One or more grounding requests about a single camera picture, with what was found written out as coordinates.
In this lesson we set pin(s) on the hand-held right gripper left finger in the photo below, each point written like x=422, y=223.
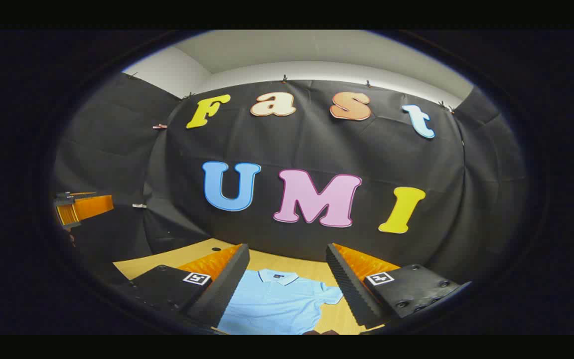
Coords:
x=224, y=284

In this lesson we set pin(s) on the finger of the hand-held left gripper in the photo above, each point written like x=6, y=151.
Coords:
x=90, y=208

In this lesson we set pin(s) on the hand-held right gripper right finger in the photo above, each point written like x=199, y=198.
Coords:
x=349, y=284

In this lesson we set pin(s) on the light blue T-shirt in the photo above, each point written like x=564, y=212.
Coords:
x=277, y=304

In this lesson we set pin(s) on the black backdrop cloth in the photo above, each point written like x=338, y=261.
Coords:
x=317, y=144

